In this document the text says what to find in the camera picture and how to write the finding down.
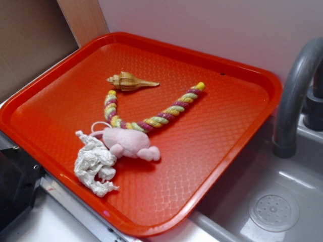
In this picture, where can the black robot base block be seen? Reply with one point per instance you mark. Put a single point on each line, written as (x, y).
(20, 179)

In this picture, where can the pink plush bunny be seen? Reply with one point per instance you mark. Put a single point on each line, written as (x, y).
(127, 143)

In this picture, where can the tan striped seashell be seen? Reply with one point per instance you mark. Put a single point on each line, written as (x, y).
(125, 81)

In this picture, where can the crumpled white paper towel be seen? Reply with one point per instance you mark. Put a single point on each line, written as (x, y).
(94, 166)

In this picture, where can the red plastic tray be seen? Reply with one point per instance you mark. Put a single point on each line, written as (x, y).
(196, 147)

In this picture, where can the grey toy sink faucet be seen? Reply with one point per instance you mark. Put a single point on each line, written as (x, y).
(293, 98)

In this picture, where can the grey plastic sink basin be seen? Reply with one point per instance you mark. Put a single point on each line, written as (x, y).
(264, 198)

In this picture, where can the brown cardboard panel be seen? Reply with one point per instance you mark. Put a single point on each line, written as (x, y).
(35, 35)

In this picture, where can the multicolour twisted rope toy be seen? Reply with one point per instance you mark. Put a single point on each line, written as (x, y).
(150, 124)

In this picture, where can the dark grey faucet handle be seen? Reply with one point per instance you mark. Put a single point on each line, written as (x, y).
(313, 103)

